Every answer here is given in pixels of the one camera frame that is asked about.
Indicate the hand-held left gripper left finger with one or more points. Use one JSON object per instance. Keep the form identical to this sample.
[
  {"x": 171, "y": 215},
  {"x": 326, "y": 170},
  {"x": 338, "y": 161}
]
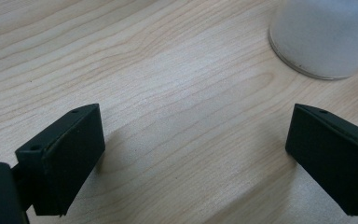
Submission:
[{"x": 65, "y": 161}]

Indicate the white round container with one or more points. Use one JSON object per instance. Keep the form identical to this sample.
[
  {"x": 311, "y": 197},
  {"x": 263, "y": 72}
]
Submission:
[{"x": 323, "y": 34}]

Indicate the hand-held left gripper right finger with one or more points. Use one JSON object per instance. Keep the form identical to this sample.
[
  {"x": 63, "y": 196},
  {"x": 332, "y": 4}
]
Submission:
[{"x": 332, "y": 158}]

